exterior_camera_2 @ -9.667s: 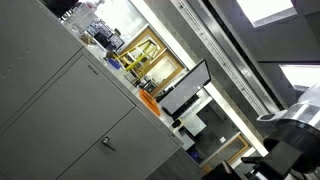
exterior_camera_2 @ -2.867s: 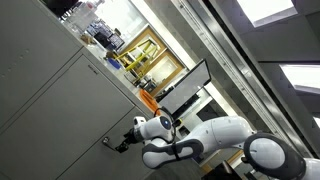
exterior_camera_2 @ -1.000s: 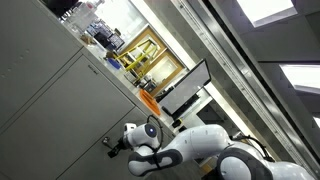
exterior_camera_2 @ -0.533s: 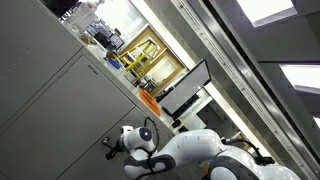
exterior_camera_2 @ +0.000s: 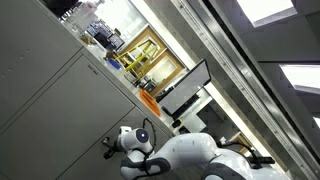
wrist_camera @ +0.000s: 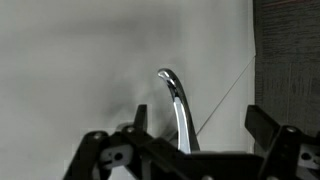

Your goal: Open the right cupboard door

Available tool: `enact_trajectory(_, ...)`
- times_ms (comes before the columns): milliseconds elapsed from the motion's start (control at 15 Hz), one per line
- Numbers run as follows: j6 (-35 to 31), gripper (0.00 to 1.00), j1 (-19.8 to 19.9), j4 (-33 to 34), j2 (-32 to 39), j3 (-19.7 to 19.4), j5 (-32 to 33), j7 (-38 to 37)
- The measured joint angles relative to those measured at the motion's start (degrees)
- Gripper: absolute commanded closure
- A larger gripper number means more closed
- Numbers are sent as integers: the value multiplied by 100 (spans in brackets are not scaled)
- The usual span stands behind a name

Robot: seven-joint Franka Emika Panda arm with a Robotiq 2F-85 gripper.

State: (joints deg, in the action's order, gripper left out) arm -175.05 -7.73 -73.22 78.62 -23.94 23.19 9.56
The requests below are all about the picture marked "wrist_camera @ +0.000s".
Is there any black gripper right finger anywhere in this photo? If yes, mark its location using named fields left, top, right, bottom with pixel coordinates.
left=244, top=104, right=320, bottom=180

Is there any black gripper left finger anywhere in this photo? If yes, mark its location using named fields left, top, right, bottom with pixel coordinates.
left=62, top=104, right=188, bottom=180

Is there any chrome faucet spout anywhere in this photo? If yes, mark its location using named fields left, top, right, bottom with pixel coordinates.
left=157, top=68, right=201, bottom=155

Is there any grey cupboard door with handle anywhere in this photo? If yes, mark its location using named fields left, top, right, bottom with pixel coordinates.
left=0, top=0, right=257, bottom=180

